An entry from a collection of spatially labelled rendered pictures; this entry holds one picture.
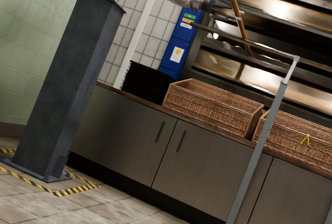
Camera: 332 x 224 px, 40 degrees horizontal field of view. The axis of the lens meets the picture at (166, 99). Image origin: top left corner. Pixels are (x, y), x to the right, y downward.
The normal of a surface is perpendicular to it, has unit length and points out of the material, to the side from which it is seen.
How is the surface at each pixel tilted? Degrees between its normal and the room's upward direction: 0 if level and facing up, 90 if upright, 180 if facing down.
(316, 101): 70
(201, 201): 90
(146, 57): 90
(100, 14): 90
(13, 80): 90
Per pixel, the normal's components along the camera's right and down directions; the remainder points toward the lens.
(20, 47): 0.89, 0.35
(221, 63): -0.12, -0.44
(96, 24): -0.19, -0.11
